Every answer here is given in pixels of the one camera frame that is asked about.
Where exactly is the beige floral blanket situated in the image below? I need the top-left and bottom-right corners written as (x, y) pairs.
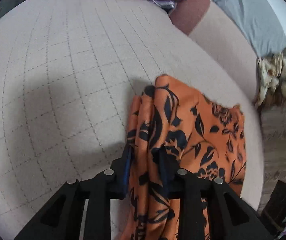
top-left (254, 48), bottom-right (286, 109)

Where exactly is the grey pillow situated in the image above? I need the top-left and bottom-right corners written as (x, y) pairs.
top-left (212, 0), bottom-right (286, 57)

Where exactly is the dark box on floor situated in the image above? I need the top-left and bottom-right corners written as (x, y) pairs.
top-left (260, 180), bottom-right (286, 237)

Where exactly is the pink bolster pillow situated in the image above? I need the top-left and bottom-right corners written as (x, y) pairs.
top-left (170, 0), bottom-right (258, 101)

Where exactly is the quilted beige bed cover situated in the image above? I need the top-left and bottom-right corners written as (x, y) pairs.
top-left (0, 0), bottom-right (264, 239)

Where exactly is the orange black floral blouse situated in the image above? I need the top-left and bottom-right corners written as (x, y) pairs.
top-left (121, 75), bottom-right (246, 239)

